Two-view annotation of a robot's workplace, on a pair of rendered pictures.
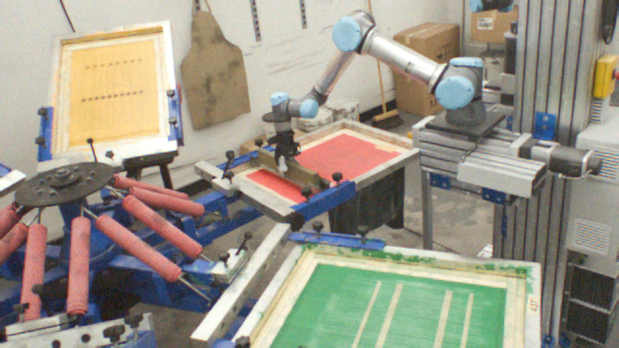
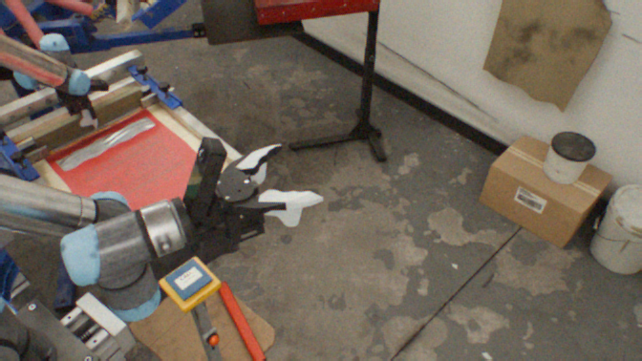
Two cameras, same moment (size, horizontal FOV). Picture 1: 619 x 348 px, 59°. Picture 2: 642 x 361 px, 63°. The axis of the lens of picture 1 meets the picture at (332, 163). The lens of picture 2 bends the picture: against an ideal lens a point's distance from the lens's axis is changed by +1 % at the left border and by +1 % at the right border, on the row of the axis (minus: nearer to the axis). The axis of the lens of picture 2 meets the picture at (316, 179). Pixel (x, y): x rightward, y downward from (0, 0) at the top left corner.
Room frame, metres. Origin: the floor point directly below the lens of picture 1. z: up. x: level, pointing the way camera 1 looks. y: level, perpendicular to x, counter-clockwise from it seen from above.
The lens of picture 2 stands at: (2.81, -1.32, 2.24)
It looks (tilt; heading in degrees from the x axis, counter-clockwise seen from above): 47 degrees down; 85
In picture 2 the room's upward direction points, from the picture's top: straight up
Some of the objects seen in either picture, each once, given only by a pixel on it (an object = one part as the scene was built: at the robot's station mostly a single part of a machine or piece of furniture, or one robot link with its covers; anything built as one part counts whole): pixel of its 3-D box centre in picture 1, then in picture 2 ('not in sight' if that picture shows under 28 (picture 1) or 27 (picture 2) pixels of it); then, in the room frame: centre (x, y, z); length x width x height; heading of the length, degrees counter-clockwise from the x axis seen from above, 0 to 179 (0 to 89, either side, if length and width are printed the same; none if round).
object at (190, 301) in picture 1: (258, 309); not in sight; (1.36, 0.28, 0.90); 1.24 x 0.06 x 0.06; 69
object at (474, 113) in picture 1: (465, 105); not in sight; (1.89, -0.51, 1.31); 0.15 x 0.15 x 0.10
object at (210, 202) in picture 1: (216, 200); not in sight; (1.90, 0.47, 1.02); 0.17 x 0.06 x 0.05; 129
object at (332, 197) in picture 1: (324, 200); (17, 160); (1.88, 0.05, 0.97); 0.30 x 0.05 x 0.07; 129
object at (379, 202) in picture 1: (364, 204); not in sight; (2.14, -0.12, 0.79); 0.46 x 0.09 x 0.33; 129
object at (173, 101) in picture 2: (247, 162); (157, 93); (2.32, 0.40, 0.97); 0.30 x 0.05 x 0.07; 129
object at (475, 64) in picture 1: (465, 75); not in sight; (1.89, -0.51, 1.42); 0.13 x 0.12 x 0.14; 153
